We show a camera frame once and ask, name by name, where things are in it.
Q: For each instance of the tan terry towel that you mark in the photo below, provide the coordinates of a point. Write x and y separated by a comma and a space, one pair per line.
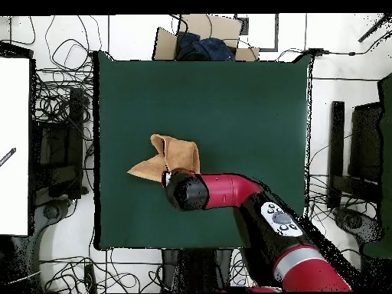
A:
180, 153

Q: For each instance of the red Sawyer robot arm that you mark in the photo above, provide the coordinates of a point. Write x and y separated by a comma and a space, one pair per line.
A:
226, 190

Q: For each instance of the dark green table cloth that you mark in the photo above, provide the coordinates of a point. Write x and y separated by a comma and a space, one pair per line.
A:
214, 98

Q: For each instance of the dark blue clothes pile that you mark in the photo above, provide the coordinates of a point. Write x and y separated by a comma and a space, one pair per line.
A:
211, 49

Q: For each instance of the grey round base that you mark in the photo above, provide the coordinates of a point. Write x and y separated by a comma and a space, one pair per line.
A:
52, 212
356, 223

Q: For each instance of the black power strip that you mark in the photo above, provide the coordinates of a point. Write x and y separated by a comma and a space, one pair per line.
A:
90, 278

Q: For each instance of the brown cardboard box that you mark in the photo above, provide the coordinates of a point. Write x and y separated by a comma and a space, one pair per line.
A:
220, 27

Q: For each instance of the black upright bar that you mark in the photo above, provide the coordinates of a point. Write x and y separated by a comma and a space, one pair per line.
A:
336, 147

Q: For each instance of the black power adapter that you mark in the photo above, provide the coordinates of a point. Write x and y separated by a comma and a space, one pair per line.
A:
316, 51

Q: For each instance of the black marker pen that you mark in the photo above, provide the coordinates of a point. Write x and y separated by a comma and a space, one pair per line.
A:
7, 156

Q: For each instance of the white board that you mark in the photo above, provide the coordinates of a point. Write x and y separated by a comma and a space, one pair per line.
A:
13, 122

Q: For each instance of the green cloth covered stand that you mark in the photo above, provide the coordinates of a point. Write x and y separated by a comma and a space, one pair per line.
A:
386, 183

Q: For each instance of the black rod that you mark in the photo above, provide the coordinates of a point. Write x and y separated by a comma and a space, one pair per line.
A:
375, 28

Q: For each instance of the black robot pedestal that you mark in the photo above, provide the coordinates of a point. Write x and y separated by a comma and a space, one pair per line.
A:
196, 269

